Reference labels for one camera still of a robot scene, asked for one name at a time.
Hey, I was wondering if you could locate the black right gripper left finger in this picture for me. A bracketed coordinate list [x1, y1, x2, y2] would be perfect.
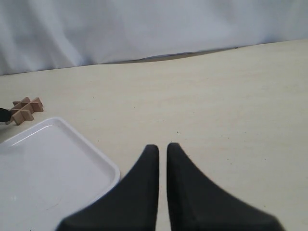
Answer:
[57, 144, 159, 231]

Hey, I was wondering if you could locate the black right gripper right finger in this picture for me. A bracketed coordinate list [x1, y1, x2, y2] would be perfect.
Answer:
[167, 143, 284, 231]

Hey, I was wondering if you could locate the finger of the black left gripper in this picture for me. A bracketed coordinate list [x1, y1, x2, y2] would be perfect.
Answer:
[0, 108, 12, 123]

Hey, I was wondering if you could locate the wooden notched piece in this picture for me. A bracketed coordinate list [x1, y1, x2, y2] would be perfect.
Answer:
[10, 103, 34, 113]
[11, 109, 34, 125]
[13, 97, 31, 107]
[30, 97, 44, 112]

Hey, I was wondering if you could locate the white plastic tray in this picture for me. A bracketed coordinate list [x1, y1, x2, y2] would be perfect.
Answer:
[0, 117, 120, 231]

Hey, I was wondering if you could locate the white backdrop curtain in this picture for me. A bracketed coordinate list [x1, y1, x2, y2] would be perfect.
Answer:
[0, 0, 308, 75]

